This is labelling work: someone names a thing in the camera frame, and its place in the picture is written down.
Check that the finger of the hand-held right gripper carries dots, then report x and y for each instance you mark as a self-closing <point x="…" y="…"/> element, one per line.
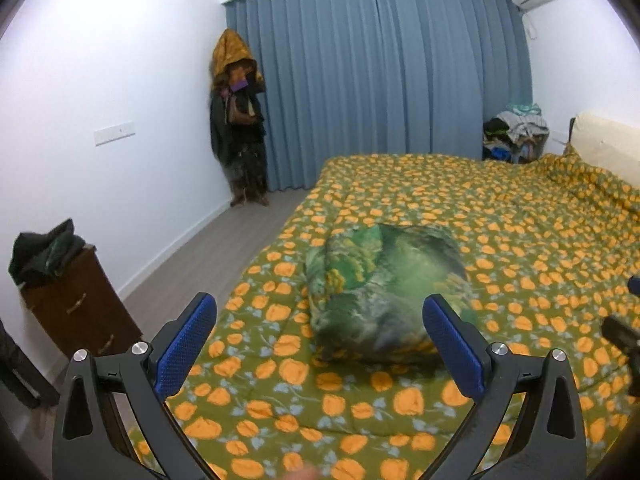
<point x="635" y="284"/>
<point x="622" y="334"/>

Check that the white wall switch panel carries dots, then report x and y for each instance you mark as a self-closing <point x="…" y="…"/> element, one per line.
<point x="114" y="133"/>

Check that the green orange floral bedspread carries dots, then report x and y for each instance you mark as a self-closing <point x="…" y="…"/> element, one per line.
<point x="525" y="240"/>

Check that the blue curtain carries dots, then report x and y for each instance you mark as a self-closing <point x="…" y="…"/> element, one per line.
<point x="380" y="90"/>

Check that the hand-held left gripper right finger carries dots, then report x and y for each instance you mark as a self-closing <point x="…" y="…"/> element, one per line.
<point x="452" y="345"/>

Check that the brown wooden cabinet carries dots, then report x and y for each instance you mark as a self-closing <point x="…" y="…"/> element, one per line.
<point x="80" y="305"/>

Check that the cream bed headboard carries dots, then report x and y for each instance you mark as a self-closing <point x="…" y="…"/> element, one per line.
<point x="605" y="142"/>

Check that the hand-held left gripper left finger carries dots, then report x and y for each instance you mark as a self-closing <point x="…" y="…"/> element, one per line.
<point x="185" y="345"/>

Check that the green patterned pillow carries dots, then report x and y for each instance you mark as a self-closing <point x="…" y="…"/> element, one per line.
<point x="390" y="290"/>

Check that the pile of clothes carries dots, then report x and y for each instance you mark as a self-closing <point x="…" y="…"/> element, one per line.
<point x="515" y="132"/>

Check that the dark clothes heap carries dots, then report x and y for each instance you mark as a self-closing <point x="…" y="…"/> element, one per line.
<point x="45" y="255"/>

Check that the coat rack with hanging clothes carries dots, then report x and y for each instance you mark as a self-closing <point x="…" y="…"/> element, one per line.
<point x="240" y="125"/>

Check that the dark object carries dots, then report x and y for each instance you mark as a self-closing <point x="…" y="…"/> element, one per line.
<point x="17" y="365"/>

